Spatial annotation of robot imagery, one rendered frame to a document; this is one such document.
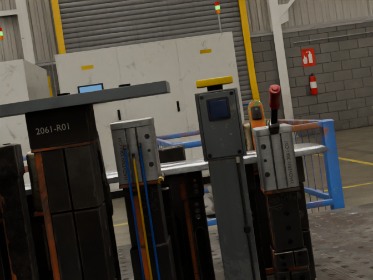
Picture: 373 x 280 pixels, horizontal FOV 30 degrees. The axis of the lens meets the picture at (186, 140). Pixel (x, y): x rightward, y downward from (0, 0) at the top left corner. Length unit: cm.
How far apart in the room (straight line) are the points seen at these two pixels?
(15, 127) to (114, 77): 144
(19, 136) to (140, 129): 808
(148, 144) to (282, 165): 25
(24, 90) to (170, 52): 199
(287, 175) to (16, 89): 816
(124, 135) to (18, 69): 808
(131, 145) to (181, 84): 814
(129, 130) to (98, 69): 806
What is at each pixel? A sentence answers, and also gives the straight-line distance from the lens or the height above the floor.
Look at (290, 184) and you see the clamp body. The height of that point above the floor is 95.
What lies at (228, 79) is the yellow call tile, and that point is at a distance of 113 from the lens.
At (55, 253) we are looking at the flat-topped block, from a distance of 117.
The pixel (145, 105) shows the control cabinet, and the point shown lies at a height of 117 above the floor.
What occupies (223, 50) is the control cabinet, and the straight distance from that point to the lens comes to 953.
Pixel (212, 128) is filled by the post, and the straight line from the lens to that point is 112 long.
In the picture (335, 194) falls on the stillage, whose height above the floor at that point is 58.
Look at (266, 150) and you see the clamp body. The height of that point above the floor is 102.
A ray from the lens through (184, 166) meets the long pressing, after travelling 140.
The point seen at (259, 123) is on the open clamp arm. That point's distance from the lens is 162.
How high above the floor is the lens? 113
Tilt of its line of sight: 3 degrees down
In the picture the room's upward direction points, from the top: 8 degrees counter-clockwise
